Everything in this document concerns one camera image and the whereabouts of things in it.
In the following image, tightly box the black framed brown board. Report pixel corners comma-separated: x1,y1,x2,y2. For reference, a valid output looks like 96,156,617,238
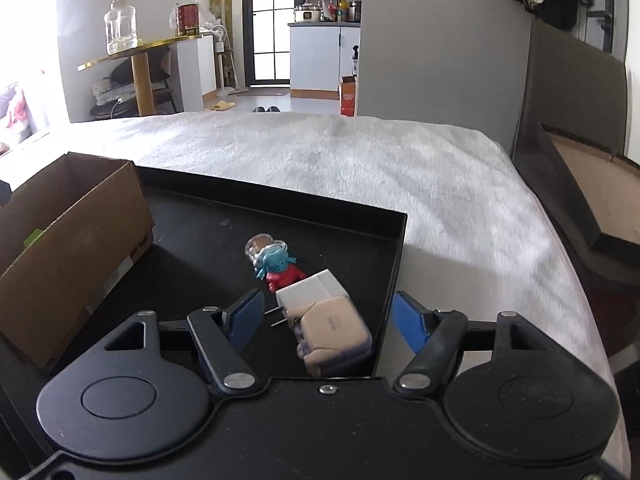
510,121,640,291

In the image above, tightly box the black tray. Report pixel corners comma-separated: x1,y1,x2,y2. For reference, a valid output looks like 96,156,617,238
0,164,408,466

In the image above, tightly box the white standing fan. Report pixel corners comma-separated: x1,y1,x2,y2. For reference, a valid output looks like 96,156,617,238
200,7,241,98

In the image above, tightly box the red brown canister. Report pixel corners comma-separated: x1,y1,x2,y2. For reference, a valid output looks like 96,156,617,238
176,2,202,37

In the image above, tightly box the orange carton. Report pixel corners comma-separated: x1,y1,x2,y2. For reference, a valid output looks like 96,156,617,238
339,75,358,117

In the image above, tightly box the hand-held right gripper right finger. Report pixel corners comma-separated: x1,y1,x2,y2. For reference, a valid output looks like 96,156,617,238
392,291,548,392

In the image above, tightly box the beige charger plug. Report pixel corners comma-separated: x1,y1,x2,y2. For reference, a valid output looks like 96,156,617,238
287,296,373,368

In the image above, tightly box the large clear glass jar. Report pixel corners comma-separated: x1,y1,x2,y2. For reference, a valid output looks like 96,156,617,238
104,0,138,56

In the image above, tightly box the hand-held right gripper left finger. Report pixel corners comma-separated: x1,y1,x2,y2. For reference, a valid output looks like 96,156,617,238
105,290,266,392

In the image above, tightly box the white power strip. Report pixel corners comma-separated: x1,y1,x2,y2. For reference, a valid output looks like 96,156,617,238
92,77,131,106

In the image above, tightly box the grey leaning board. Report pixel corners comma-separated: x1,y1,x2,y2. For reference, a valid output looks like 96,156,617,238
509,17,630,171

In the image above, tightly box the dark chair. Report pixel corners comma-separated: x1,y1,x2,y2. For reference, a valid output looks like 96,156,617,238
90,55,173,121

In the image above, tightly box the grey charger plug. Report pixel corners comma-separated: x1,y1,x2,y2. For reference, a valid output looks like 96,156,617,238
296,340,373,377

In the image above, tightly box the white charger plug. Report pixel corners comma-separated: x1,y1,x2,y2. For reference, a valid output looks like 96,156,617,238
265,269,351,330

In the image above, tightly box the black framed glass door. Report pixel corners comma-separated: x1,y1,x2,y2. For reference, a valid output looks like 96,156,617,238
243,0,293,86

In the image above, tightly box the small glass bottle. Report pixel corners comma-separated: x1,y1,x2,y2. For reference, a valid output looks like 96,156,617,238
244,234,290,263

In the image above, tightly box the blue and red toy figure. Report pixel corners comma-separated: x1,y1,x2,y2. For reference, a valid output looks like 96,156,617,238
254,245,307,293

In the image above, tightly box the black door handle lock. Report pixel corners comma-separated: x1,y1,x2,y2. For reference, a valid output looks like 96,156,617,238
589,0,615,53

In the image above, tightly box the round gold-rimmed table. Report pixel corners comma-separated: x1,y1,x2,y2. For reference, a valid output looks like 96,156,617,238
77,35,201,117

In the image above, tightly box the white kitchen cabinet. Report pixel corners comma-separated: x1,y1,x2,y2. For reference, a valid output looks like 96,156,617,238
288,22,361,93

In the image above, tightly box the brown cardboard box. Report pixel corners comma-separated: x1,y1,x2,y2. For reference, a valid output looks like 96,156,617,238
0,151,155,373

